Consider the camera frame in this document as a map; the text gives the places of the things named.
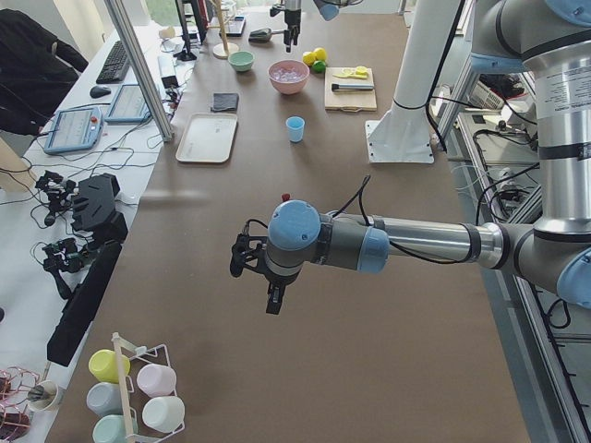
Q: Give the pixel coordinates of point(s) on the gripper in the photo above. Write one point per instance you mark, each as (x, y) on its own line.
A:
(291, 18)
(278, 283)

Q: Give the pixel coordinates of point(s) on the metal ice scoop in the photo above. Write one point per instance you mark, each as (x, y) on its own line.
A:
(263, 35)

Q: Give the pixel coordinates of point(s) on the pile of clear ice cubes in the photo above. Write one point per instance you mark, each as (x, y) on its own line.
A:
(287, 74)

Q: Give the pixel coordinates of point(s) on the wooden cup tree stand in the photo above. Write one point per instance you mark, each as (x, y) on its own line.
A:
(224, 49)

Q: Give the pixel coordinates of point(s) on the blue plastic cup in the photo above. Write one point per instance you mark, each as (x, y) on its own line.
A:
(295, 126)

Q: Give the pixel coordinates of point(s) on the pink cup in rack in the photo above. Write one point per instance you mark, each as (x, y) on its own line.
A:
(157, 380)

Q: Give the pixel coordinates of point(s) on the white cup in rack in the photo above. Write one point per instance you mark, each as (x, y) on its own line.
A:
(164, 414)

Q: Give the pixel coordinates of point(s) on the yellow cup in rack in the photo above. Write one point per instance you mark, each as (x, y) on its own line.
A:
(102, 365)

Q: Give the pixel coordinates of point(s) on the grey cup in rack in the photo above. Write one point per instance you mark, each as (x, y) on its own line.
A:
(104, 399)

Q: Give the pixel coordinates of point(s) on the mint cup in rack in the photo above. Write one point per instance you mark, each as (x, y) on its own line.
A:
(110, 429)

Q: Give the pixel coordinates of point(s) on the beige cup with tools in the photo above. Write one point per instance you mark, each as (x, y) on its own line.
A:
(45, 396)

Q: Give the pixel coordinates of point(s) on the yellow lemon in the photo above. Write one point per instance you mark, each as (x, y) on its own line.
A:
(308, 58)
(320, 54)

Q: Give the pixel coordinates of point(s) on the green lime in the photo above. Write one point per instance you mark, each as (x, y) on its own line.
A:
(319, 67)

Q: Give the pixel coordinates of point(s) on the pink bowl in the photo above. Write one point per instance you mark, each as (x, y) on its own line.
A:
(289, 89)

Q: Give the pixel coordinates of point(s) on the mint green bowl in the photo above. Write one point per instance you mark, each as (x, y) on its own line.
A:
(241, 61)

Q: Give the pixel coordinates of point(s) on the yellow plastic knife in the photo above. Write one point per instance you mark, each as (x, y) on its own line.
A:
(354, 76)

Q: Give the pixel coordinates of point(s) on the wooden cutting board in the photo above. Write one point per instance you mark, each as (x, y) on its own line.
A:
(349, 101)

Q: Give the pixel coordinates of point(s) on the dark grey folded cloth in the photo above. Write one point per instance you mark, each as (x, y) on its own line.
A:
(224, 102)

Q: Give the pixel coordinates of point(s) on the beige plastic tray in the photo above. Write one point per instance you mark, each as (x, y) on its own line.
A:
(208, 138)

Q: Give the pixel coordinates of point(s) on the black keyboard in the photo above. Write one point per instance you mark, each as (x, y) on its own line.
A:
(115, 66)

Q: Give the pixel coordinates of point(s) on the blue teach pendant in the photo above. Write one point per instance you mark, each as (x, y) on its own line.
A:
(74, 130)
(128, 107)

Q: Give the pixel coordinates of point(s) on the black computer mouse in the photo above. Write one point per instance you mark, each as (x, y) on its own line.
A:
(99, 91)

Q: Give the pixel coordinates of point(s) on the person in black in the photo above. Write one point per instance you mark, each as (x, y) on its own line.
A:
(38, 70)

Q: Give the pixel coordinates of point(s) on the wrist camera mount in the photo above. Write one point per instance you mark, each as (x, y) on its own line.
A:
(248, 251)

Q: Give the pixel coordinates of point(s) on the aluminium frame post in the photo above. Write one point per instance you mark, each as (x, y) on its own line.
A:
(127, 35)

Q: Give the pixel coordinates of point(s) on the white wire cup rack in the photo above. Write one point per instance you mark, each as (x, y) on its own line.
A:
(130, 358)

